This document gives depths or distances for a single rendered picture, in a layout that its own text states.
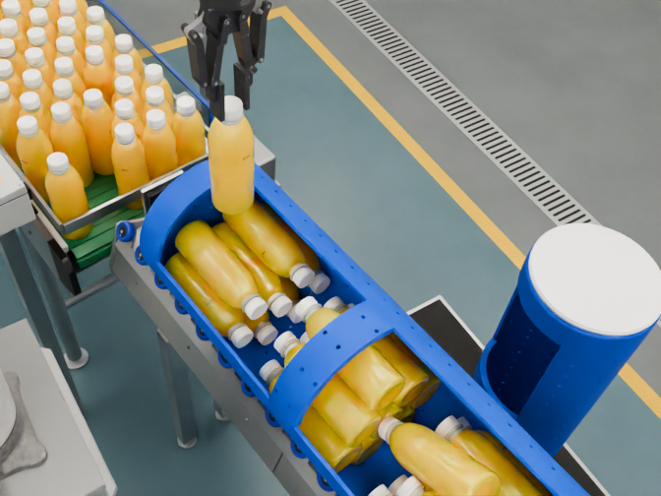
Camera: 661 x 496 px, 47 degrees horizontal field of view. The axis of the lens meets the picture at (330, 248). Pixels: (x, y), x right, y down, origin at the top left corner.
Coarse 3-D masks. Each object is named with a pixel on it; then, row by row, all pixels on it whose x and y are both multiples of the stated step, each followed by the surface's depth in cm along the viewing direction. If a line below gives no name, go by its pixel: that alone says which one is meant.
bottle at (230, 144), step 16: (224, 128) 116; (240, 128) 117; (208, 144) 120; (224, 144) 117; (240, 144) 117; (224, 160) 119; (240, 160) 120; (224, 176) 122; (240, 176) 123; (224, 192) 125; (240, 192) 125; (224, 208) 128; (240, 208) 128
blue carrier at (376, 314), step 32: (192, 192) 134; (256, 192) 155; (160, 224) 135; (288, 224) 133; (160, 256) 148; (320, 256) 129; (352, 288) 125; (288, 320) 151; (352, 320) 120; (384, 320) 121; (224, 352) 131; (256, 352) 145; (320, 352) 118; (352, 352) 117; (416, 352) 119; (256, 384) 126; (288, 384) 119; (320, 384) 116; (448, 384) 116; (288, 416) 121; (416, 416) 137; (448, 416) 134; (480, 416) 113; (384, 448) 136; (512, 448) 110; (352, 480) 130; (384, 480) 133; (544, 480) 107
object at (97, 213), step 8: (192, 160) 173; (200, 160) 174; (176, 168) 171; (184, 168) 172; (160, 176) 169; (144, 184) 167; (128, 192) 166; (136, 192) 166; (112, 200) 164; (120, 200) 165; (128, 200) 166; (136, 200) 168; (96, 208) 162; (104, 208) 163; (112, 208) 165; (120, 208) 166; (80, 216) 161; (88, 216) 161; (96, 216) 163; (104, 216) 165; (64, 224) 159; (72, 224) 160; (80, 224) 162
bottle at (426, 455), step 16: (400, 432) 119; (416, 432) 117; (432, 432) 118; (400, 448) 117; (416, 448) 115; (432, 448) 114; (448, 448) 113; (400, 464) 118; (416, 464) 114; (432, 464) 112; (448, 464) 111; (464, 464) 110; (480, 464) 110; (432, 480) 112; (448, 480) 110; (464, 480) 108; (480, 480) 107; (496, 480) 109
